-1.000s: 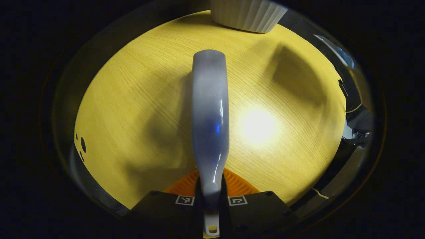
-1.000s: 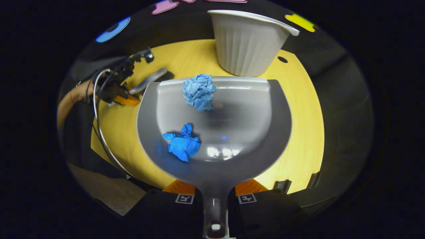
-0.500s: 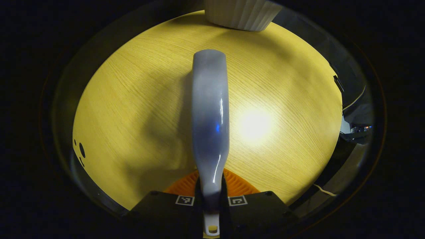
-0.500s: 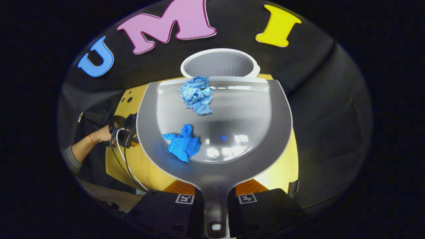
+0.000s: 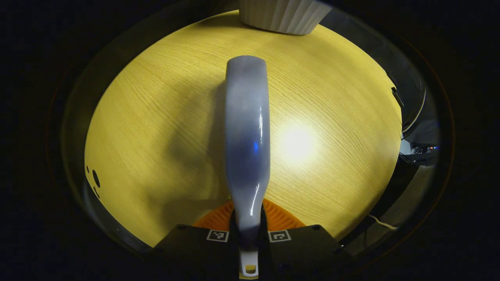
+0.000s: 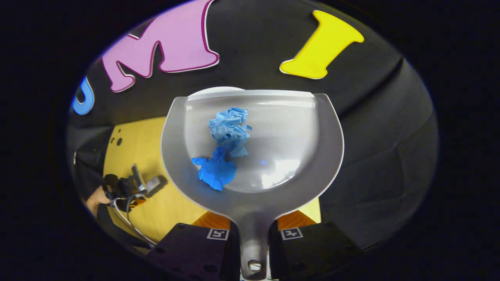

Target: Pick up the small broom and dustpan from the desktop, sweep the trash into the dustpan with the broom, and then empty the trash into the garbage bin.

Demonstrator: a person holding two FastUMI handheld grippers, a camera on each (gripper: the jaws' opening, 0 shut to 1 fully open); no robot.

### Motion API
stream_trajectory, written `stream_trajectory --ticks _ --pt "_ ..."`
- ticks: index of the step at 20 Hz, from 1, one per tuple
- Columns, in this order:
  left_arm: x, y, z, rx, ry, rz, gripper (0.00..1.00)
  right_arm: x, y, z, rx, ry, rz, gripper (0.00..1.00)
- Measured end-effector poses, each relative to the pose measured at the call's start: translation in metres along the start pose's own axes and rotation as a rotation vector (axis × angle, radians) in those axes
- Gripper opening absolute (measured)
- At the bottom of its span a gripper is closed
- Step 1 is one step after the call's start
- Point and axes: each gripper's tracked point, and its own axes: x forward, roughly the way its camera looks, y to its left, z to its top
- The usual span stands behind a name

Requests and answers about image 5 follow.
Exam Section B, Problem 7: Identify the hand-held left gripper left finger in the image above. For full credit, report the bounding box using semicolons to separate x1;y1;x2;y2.
154;199;240;281

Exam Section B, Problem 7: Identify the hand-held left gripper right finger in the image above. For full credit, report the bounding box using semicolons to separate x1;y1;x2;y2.
259;198;345;281

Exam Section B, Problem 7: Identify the white ribbed garbage bin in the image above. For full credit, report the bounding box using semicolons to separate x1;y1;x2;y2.
239;0;333;36

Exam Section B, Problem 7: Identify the wooden desktop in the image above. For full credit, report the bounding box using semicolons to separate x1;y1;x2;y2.
84;10;403;249

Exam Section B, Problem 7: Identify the dark electronic device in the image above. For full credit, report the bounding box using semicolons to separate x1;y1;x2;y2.
398;137;441;165

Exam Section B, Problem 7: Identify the white cable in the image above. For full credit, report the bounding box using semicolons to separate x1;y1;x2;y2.
367;213;399;231

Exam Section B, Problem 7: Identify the thin light cable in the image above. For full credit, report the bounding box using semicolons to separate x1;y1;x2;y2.
402;89;427;134

